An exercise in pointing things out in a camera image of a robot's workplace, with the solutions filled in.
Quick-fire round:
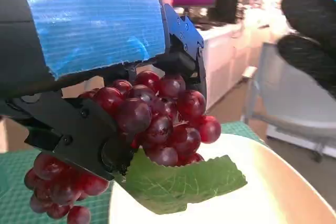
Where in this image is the white square plate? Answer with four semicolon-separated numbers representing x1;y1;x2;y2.
108;133;336;224

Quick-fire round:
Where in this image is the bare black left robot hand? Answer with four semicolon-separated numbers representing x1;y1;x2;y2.
0;0;208;182

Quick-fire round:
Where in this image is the white desk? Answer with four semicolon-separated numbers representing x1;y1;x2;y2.
196;22;263;109

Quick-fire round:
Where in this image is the red toy grape bunch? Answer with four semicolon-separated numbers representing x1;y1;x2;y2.
24;70;248;224

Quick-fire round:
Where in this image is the black computer tower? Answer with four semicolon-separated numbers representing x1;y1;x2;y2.
215;0;241;23

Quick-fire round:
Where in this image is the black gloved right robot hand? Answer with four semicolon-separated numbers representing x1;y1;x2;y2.
277;0;336;99

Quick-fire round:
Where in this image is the green cutting mat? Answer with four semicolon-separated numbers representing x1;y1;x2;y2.
0;121;266;224

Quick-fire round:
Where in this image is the light blue mesh chair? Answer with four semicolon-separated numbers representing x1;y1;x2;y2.
241;41;336;162

